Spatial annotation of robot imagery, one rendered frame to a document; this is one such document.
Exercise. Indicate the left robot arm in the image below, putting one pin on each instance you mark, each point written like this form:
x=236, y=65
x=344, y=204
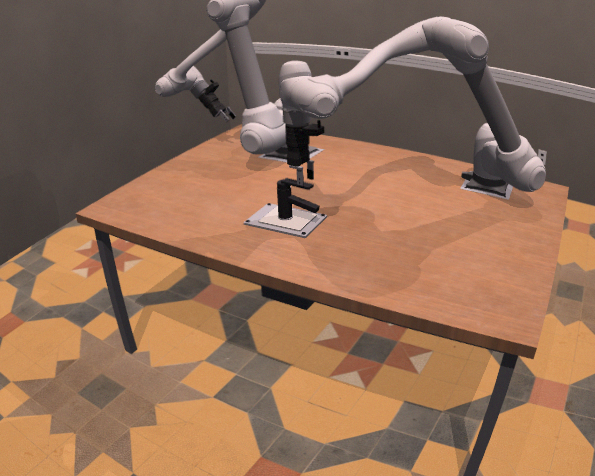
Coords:
x=466, y=47

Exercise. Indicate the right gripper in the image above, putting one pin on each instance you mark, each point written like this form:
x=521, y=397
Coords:
x=210, y=100

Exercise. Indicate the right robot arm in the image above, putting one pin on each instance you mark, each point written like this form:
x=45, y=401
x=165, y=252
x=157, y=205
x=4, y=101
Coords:
x=264, y=130

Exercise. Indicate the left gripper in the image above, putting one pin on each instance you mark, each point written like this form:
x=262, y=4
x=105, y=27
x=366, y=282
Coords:
x=298, y=152

